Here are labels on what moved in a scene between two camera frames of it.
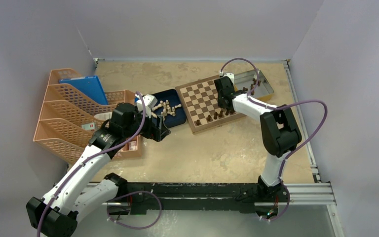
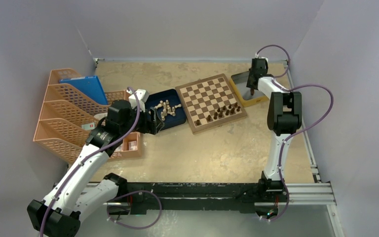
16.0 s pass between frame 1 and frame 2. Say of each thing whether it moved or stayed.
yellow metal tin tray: stayed
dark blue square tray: stayed
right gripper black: moved
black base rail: stayed
